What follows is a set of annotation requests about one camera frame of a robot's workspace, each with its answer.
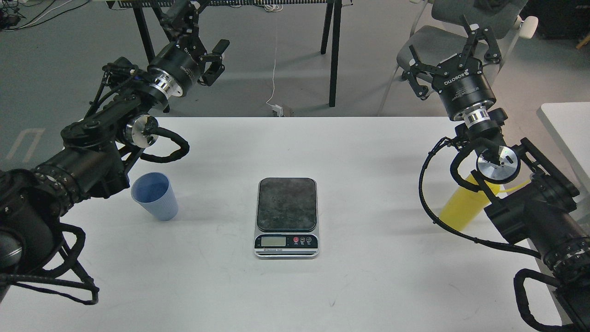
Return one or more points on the grey office chair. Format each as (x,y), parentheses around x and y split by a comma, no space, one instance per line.
(435,44)

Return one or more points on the white side table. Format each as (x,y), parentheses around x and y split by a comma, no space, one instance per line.
(568,123)

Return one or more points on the blue plastic cup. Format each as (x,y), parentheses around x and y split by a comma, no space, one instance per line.
(154,193)

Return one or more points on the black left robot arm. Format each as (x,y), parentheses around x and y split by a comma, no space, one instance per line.
(37,249)

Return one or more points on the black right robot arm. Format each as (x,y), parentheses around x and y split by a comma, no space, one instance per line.
(530,199)

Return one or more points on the yellow squeeze bottle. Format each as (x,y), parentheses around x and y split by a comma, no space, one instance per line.
(465,205)

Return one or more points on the digital kitchen scale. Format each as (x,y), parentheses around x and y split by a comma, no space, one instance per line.
(287,224)

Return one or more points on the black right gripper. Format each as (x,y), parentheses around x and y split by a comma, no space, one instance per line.
(464,90)

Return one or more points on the black-legged background table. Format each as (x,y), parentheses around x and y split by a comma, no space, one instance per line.
(216,20)

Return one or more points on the white power plug on floor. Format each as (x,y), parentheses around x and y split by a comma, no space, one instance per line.
(282,111)

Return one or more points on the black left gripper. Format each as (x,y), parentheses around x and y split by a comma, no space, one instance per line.
(179,65)

